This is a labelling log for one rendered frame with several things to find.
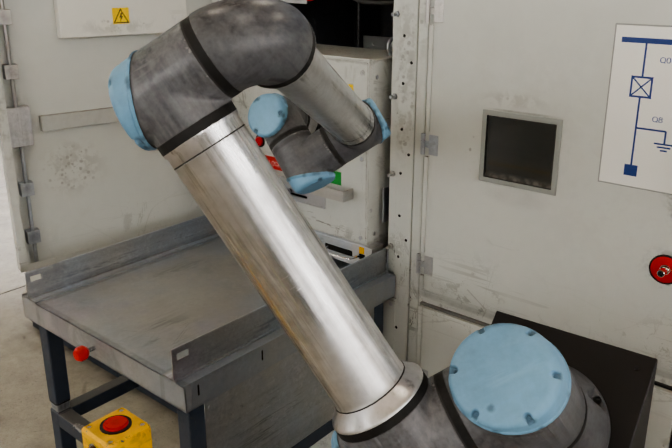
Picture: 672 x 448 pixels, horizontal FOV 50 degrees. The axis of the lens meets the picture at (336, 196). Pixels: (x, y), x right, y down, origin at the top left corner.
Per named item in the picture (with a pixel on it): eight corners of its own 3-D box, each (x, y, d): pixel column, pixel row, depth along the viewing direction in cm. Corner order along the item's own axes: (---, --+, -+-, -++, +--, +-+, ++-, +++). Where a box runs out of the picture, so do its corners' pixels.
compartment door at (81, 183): (14, 265, 193) (-28, -24, 171) (221, 217, 230) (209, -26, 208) (21, 273, 188) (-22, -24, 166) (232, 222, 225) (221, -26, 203)
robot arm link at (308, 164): (339, 167, 142) (309, 115, 144) (290, 197, 144) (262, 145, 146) (350, 173, 151) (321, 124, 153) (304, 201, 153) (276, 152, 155)
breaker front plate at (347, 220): (363, 251, 184) (365, 62, 169) (235, 211, 214) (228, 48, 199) (366, 250, 185) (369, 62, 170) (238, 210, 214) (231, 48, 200)
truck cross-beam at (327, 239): (371, 271, 183) (371, 249, 181) (229, 224, 217) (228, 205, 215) (383, 265, 187) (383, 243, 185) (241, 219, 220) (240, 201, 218)
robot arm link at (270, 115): (258, 148, 147) (235, 108, 149) (287, 151, 158) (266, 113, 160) (292, 122, 143) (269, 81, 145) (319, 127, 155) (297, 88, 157)
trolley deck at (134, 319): (186, 413, 137) (184, 386, 135) (24, 316, 175) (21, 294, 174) (394, 295, 187) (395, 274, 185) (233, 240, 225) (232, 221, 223)
